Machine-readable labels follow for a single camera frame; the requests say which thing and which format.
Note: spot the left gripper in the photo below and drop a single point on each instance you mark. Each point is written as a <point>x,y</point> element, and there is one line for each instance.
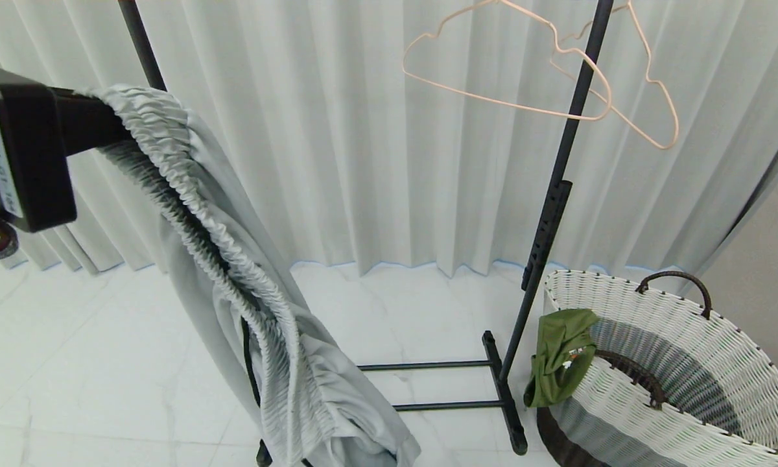
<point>39,162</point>

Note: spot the pale grey shorts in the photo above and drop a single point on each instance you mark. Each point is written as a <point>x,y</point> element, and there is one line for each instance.
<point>311,402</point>

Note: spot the pink clothes hanger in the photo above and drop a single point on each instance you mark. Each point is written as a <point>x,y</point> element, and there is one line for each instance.
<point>677,123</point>
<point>610,97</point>

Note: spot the black clothes rack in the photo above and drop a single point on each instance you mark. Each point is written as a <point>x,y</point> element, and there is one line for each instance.
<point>544,227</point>

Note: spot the white laundry basket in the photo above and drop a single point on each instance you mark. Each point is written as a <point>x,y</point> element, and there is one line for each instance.
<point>687,324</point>

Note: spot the white curtain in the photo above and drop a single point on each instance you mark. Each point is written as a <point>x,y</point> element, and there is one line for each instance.
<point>363,162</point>

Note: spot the green garment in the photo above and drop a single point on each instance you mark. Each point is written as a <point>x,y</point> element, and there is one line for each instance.
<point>557,363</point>

